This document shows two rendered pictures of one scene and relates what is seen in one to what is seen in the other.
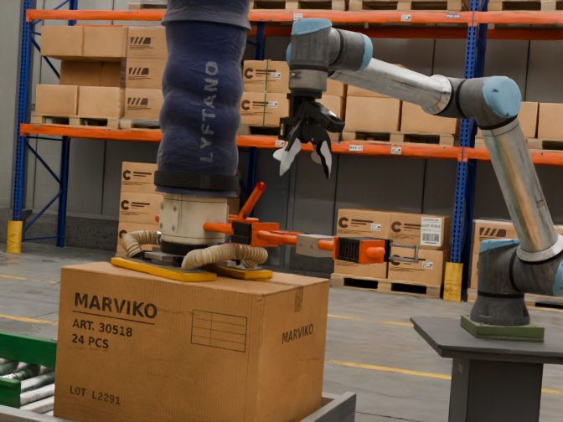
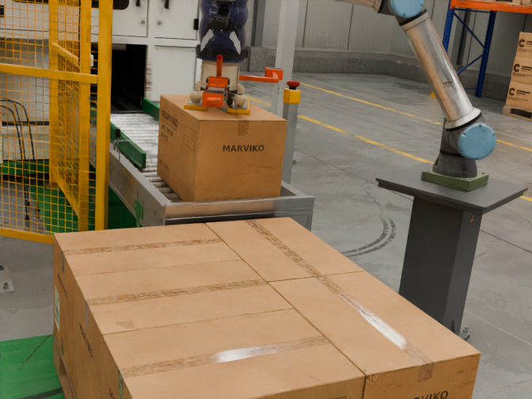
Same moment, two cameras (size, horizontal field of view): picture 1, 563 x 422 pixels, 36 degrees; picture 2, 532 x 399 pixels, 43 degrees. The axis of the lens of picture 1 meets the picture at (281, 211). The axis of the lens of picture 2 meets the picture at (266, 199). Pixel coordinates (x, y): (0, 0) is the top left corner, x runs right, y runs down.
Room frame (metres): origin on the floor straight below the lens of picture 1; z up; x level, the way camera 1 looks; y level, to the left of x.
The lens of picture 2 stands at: (0.07, -1.94, 1.48)
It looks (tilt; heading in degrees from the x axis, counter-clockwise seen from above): 17 degrees down; 39
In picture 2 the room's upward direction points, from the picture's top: 5 degrees clockwise
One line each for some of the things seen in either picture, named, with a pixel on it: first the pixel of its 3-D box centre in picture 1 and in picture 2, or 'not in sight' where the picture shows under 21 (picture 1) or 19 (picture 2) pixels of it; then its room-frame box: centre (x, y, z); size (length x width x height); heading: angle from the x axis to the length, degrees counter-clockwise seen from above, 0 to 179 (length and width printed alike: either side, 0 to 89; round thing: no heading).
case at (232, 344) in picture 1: (193, 347); (217, 149); (2.30, 0.21, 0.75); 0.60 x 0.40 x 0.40; 65
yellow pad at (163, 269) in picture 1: (162, 263); (197, 98); (2.24, 0.30, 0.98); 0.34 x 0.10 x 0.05; 43
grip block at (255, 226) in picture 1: (255, 233); (218, 85); (2.12, 0.06, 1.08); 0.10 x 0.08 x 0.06; 133
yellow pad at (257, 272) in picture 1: (219, 261); (238, 101); (2.37, 0.16, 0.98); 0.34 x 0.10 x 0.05; 43
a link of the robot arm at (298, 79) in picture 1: (307, 82); not in sight; (2.02, -0.04, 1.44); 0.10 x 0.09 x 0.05; 132
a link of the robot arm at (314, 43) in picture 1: (311, 45); not in sight; (2.02, -0.04, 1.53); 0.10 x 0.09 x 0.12; 130
